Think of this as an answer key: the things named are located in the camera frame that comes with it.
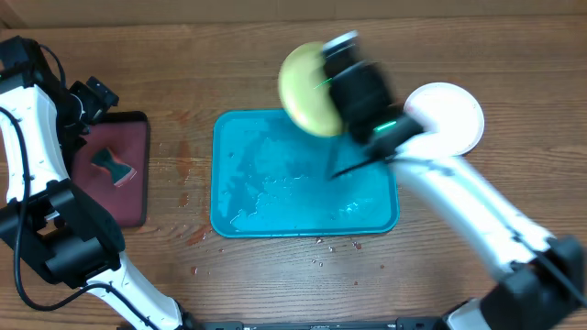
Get yellow-green rimmed plate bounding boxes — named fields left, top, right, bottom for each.
left=278, top=42, right=343, bottom=138

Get white plate with red stain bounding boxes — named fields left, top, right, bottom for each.
left=401, top=82, right=485, bottom=159

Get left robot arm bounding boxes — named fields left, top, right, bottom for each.
left=1, top=36, right=197, bottom=329

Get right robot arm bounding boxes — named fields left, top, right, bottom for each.
left=324, top=61, right=586, bottom=329

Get black tray with red water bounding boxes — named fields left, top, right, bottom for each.
left=71, top=111, right=150, bottom=227

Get teal plastic serving tray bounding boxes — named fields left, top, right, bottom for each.
left=210, top=109, right=400, bottom=238

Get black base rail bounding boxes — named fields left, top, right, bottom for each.
left=197, top=316, right=447, bottom=330

